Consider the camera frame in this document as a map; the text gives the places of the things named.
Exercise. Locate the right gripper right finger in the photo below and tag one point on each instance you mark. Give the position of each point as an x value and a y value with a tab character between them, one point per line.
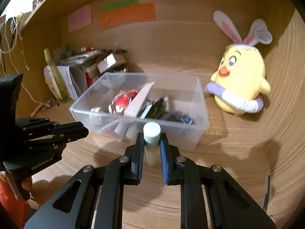
169	153

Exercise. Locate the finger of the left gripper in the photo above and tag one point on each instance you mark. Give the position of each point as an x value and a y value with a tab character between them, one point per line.
70	132

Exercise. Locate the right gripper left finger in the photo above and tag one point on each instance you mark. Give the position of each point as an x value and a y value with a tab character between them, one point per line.
135	154

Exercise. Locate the white round jar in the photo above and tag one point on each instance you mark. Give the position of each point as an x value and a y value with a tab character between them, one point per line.
94	116

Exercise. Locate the white green lip tube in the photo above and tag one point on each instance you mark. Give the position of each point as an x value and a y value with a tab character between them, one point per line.
151	133

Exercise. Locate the pink cosmetic tube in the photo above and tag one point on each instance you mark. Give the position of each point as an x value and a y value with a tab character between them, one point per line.
133	109

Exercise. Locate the small blue black packet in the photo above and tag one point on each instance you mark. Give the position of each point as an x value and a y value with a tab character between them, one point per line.
186	120

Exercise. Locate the red foil pouch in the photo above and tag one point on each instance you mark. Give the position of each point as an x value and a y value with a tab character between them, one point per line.
121	101

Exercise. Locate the dark green glass bottle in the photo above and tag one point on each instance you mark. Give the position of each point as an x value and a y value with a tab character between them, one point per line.
154	110

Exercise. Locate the person's left hand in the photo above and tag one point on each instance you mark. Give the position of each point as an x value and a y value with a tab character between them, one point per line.
26	184

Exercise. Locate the tall green spray bottle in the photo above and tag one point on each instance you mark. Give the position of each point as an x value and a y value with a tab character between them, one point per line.
59	89

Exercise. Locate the clear plastic storage bin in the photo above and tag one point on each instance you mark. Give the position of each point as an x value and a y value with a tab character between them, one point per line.
183	95

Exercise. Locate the white paper boxes stack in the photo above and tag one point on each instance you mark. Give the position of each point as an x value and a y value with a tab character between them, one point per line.
74	78

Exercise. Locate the red white marker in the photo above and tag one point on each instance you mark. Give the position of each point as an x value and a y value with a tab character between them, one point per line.
87	49

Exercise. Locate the small pink white box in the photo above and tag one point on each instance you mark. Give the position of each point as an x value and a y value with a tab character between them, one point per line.
105	63

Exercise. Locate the yellow chick plush toy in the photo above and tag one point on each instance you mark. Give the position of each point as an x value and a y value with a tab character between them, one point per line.
240	78

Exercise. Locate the pink sticky note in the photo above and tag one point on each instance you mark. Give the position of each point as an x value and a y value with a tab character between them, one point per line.
80	18

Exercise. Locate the green sticky note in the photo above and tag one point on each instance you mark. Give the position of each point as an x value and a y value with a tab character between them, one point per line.
117	4

